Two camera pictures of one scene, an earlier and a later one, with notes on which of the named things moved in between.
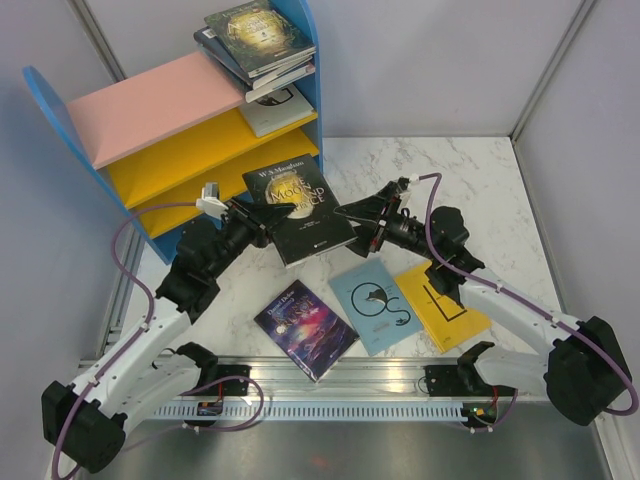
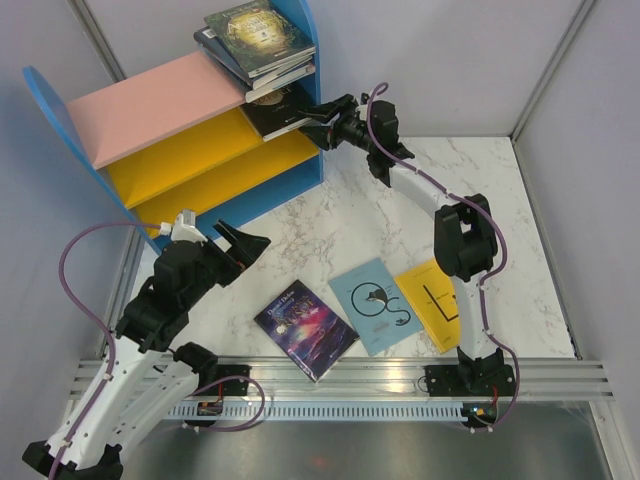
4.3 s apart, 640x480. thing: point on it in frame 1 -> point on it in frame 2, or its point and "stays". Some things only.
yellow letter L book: [445, 320] stays
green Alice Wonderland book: [257, 38] stays
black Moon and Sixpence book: [312, 226] -> [281, 111]
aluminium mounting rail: [357, 379] stays
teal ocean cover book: [253, 95] stays
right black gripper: [369, 211] -> [328, 137]
